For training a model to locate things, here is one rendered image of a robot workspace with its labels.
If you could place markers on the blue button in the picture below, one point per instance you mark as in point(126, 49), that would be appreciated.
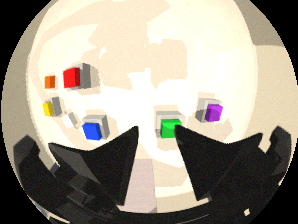
point(96, 127)

